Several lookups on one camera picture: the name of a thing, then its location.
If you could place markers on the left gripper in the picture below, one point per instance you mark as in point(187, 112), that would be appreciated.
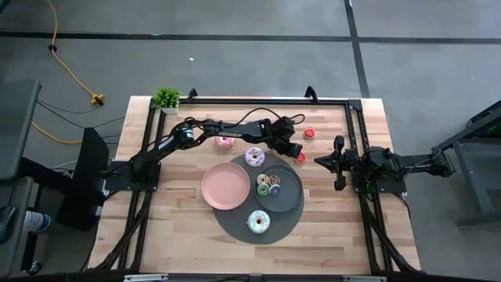
point(282, 131)

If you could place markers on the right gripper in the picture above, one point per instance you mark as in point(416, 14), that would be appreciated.
point(340, 162)

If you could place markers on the small red frosted donut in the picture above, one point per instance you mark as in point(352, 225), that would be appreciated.
point(305, 135)
point(302, 158)

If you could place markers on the small brown frosted donut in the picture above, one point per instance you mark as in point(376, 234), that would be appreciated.
point(271, 182)

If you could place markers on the large purple frosted donut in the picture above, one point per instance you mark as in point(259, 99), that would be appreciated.
point(249, 160)

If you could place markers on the small cream frosted donut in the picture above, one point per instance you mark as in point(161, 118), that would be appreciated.
point(258, 180)

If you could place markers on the small blue frosted donut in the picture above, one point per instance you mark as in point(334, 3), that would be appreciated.
point(271, 192)

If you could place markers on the small green frosted donut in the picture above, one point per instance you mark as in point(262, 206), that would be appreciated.
point(260, 192)

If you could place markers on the large pink frosted donut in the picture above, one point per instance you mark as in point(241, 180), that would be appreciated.
point(223, 144)

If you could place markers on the large white blue frosted donut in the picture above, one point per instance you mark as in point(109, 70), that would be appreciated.
point(250, 219)

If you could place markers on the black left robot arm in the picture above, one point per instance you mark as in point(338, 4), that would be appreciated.
point(235, 135)

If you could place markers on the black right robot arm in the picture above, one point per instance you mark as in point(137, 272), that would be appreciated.
point(415, 162)

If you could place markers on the dark grey plate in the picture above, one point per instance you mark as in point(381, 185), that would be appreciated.
point(289, 196)

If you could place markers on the pink plate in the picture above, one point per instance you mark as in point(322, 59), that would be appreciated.
point(225, 186)

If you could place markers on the round dark woven placemat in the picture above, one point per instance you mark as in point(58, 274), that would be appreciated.
point(235, 223)

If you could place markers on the green potted plant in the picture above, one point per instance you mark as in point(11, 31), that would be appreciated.
point(166, 97)

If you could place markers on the grey metal cart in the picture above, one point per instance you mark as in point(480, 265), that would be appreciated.
point(469, 168)

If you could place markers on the black support stand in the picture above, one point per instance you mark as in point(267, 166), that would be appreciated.
point(92, 168)

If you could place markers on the white blue bottle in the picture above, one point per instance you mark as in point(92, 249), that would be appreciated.
point(37, 222)

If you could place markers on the grey desk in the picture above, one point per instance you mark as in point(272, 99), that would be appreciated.
point(17, 125)

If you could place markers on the black aluminium table frame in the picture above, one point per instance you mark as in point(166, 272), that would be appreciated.
point(274, 102)

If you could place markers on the black frame clamp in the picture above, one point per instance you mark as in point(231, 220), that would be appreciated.
point(192, 93)
point(311, 92)

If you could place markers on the silver bracket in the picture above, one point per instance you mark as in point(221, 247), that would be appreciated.
point(146, 277)
point(364, 278)

